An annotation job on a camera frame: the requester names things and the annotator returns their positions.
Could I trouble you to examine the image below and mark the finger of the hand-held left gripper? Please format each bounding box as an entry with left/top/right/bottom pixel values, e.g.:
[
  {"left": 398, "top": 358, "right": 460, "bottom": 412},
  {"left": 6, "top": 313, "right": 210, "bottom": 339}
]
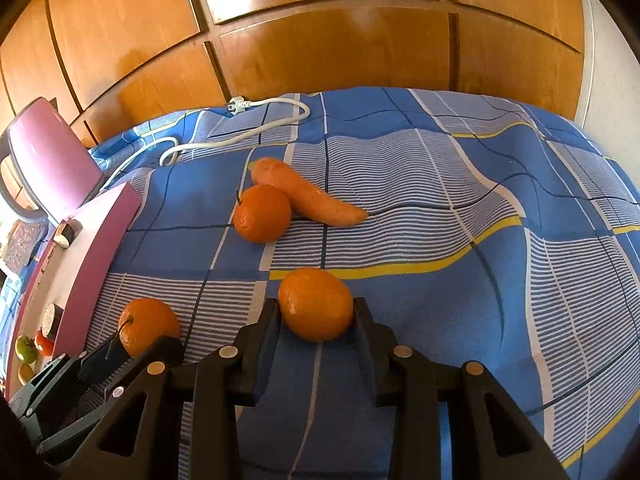
[
  {"left": 131, "top": 336, "right": 185, "bottom": 368},
  {"left": 77, "top": 331, "right": 133, "bottom": 388}
]

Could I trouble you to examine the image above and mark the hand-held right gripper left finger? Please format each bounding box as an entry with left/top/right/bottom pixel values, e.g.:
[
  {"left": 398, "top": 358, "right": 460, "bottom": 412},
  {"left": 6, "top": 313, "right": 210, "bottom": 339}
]
[{"left": 75, "top": 299, "right": 282, "bottom": 480}]

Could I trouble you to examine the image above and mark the wooden panelled wardrobe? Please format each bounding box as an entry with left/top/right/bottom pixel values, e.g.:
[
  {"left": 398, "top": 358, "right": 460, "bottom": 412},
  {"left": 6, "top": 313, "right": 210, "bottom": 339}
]
[{"left": 0, "top": 0, "right": 586, "bottom": 146}]

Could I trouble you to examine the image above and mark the pink shallow tray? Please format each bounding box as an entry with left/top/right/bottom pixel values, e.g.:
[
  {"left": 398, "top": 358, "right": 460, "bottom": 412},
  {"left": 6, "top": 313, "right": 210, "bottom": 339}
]
[{"left": 0, "top": 181, "right": 143, "bottom": 396}]

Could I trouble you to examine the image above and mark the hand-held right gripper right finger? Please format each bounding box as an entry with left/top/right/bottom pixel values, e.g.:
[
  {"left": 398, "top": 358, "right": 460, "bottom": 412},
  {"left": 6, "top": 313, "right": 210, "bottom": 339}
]
[{"left": 354, "top": 298, "right": 568, "bottom": 480}]

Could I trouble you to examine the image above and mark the silver ornate tissue box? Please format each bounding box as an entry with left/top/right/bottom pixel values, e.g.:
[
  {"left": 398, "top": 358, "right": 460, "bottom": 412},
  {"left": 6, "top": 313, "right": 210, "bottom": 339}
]
[{"left": 0, "top": 220, "right": 48, "bottom": 271}]

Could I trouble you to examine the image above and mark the orange carrot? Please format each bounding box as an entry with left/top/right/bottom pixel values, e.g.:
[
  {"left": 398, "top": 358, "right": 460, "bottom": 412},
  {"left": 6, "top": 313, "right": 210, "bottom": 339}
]
[{"left": 248, "top": 157, "right": 370, "bottom": 228}]

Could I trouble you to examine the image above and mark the white power cable with plug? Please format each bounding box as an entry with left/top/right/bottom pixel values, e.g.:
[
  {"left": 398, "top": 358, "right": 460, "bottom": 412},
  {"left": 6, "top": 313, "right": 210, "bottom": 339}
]
[{"left": 100, "top": 95, "right": 311, "bottom": 196}]

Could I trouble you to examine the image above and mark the blue plaid cloth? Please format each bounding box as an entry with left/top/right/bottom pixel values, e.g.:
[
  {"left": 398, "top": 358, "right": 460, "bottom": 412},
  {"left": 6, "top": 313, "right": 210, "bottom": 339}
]
[{"left": 0, "top": 86, "right": 640, "bottom": 480}]

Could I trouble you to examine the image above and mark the halved dark-skinned vegetable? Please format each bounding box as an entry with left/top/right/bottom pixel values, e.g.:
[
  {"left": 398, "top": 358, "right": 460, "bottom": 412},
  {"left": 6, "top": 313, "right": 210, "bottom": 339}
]
[
  {"left": 54, "top": 220, "right": 82, "bottom": 249},
  {"left": 42, "top": 304, "right": 65, "bottom": 341}
]

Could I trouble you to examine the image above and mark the orange with stem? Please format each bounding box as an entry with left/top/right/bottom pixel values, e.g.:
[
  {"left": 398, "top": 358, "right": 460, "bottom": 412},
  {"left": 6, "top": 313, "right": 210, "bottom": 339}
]
[{"left": 233, "top": 185, "right": 293, "bottom": 245}]

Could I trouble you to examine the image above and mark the green tomato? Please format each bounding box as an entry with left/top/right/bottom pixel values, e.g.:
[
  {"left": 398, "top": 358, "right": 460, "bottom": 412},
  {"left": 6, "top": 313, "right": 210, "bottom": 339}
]
[{"left": 14, "top": 335, "right": 38, "bottom": 363}]

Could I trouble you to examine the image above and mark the pink electric kettle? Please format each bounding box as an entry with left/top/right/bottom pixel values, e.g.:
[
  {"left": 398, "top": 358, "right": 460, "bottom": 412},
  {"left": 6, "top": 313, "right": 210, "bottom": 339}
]
[{"left": 0, "top": 97, "right": 107, "bottom": 226}]

